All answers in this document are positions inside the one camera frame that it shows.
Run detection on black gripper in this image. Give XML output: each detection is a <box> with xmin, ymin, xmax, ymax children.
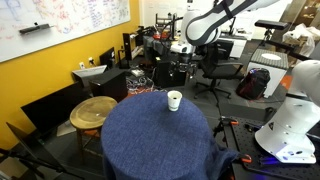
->
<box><xmin>169</xmin><ymin>54</ymin><xmax>198</xmax><ymax>80</ymax></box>

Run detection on white paper cup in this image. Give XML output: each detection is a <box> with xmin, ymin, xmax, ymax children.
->
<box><xmin>166</xmin><ymin>90</ymin><xmax>183</xmax><ymax>112</ymax></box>

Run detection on black office chair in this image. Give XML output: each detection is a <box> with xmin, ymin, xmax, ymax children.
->
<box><xmin>193</xmin><ymin>41</ymin><xmax>245</xmax><ymax>108</ymax></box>

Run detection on cluttered grey desk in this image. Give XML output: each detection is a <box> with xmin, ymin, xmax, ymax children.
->
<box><xmin>134</xmin><ymin>24</ymin><xmax>183</xmax><ymax>68</ymax></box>

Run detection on white drawer cabinet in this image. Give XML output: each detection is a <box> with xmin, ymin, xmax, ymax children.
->
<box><xmin>218</xmin><ymin>33</ymin><xmax>248</xmax><ymax>60</ymax></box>

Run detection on orange black clamp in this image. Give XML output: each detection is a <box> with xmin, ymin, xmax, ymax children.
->
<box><xmin>233</xmin><ymin>153</ymin><xmax>254</xmax><ymax>165</ymax></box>
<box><xmin>213</xmin><ymin>116</ymin><xmax>240</xmax><ymax>138</ymax></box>

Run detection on black red backpack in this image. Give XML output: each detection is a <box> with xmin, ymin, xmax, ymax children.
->
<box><xmin>235</xmin><ymin>67</ymin><xmax>271</xmax><ymax>101</ymax></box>

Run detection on table with blue cloth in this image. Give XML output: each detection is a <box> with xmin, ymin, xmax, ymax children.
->
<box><xmin>100</xmin><ymin>91</ymin><xmax>240</xmax><ymax>180</ymax></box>

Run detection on black box cabinet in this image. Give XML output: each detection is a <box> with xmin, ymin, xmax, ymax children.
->
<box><xmin>88</xmin><ymin>68</ymin><xmax>129</xmax><ymax>103</ymax></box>

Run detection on small black monitor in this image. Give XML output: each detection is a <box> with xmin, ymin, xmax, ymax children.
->
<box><xmin>99</xmin><ymin>47</ymin><xmax>117</xmax><ymax>69</ymax></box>

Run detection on grey flat monitor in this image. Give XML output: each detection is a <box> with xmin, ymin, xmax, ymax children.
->
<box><xmin>71</xmin><ymin>64</ymin><xmax>108</xmax><ymax>80</ymax></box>

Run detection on round wooden stool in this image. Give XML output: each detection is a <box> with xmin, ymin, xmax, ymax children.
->
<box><xmin>69</xmin><ymin>95</ymin><xmax>118</xmax><ymax>158</ymax></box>

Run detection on white plastic bag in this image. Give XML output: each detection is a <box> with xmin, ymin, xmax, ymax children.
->
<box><xmin>290</xmin><ymin>23</ymin><xmax>317</xmax><ymax>57</ymax></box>

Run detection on white whiteboard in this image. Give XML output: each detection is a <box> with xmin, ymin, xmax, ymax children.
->
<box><xmin>0</xmin><ymin>0</ymin><xmax>132</xmax><ymax>64</ymax></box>

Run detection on black flat monitor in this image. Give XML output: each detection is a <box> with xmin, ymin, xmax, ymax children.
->
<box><xmin>20</xmin><ymin>81</ymin><xmax>91</xmax><ymax>136</ymax></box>

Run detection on black whiteboard eraser tray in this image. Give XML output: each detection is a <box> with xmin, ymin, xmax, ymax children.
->
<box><xmin>18</xmin><ymin>23</ymin><xmax>52</xmax><ymax>35</ymax></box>

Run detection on black tripod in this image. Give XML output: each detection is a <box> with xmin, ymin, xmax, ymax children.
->
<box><xmin>0</xmin><ymin>121</ymin><xmax>84</xmax><ymax>180</ymax></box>

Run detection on tangled white cable bundle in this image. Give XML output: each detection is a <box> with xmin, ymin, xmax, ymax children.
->
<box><xmin>125</xmin><ymin>74</ymin><xmax>161</xmax><ymax>96</ymax></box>

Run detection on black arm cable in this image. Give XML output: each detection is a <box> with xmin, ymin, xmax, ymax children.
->
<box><xmin>213</xmin><ymin>0</ymin><xmax>262</xmax><ymax>21</ymax></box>

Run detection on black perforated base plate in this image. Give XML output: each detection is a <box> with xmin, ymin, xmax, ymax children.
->
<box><xmin>222</xmin><ymin>115</ymin><xmax>320</xmax><ymax>180</ymax></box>

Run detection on black stereo camera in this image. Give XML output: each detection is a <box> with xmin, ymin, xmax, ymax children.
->
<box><xmin>254</xmin><ymin>19</ymin><xmax>290</xmax><ymax>32</ymax></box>

